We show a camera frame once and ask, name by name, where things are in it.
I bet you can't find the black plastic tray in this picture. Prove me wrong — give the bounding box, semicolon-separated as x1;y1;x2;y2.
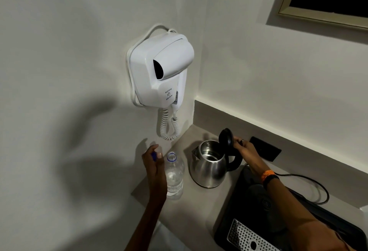
214;166;368;251

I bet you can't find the clear plastic water bottle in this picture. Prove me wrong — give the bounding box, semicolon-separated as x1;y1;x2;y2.
164;151;186;200

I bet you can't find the person's left hand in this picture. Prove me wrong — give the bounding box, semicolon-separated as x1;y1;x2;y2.
141;144;168;203

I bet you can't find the black wall outlet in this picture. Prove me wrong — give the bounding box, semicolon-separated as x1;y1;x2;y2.
249;136;282;162

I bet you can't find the person's right hand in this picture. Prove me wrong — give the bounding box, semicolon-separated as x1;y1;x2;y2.
233;136;272;177

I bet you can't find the white wall-mounted hair dryer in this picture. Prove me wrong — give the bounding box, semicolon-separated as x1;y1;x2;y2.
126;23;195;114

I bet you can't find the black power cable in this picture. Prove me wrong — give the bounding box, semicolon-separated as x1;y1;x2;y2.
244;165;330;205

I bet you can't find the white coiled cord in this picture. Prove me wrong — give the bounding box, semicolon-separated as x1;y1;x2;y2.
159;105;182;141

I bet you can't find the perforated metal drip plate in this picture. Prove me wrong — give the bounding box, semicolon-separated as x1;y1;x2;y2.
226;218;281;251

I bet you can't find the person's right forearm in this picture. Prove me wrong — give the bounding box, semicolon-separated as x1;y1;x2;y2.
266;176;325;238

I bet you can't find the gold framed abstract picture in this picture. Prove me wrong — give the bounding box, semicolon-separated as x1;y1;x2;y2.
277;0;368;29

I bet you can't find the stainless steel kettle black handle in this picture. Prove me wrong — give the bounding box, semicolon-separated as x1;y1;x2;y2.
189;128;244;189

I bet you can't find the orange and black wristband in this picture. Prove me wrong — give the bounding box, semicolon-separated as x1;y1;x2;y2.
260;169;280;191

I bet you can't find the person's left forearm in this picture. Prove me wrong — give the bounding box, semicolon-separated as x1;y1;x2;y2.
123;199;168;251

